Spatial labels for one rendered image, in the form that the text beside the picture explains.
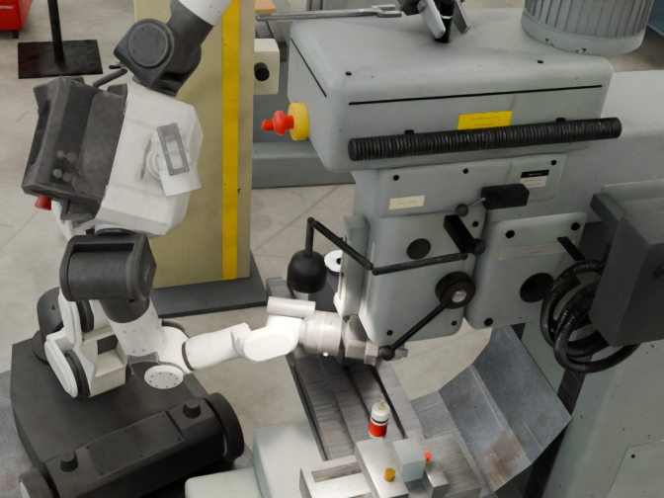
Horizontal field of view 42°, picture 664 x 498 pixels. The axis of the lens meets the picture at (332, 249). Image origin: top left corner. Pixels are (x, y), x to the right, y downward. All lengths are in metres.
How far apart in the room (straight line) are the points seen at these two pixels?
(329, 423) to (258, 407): 1.30
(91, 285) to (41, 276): 2.35
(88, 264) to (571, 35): 0.92
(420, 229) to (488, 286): 0.20
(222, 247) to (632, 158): 2.39
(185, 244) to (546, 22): 2.45
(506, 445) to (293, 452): 0.49
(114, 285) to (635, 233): 0.89
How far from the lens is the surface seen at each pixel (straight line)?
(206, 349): 1.80
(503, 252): 1.55
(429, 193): 1.40
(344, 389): 2.09
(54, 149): 1.58
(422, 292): 1.56
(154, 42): 1.62
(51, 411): 2.57
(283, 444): 2.07
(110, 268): 1.60
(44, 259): 4.05
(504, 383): 2.08
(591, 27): 1.43
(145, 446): 2.41
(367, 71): 1.27
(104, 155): 1.60
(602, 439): 1.90
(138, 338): 1.73
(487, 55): 1.38
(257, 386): 3.37
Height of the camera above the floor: 2.42
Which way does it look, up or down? 37 degrees down
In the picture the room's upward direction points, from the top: 5 degrees clockwise
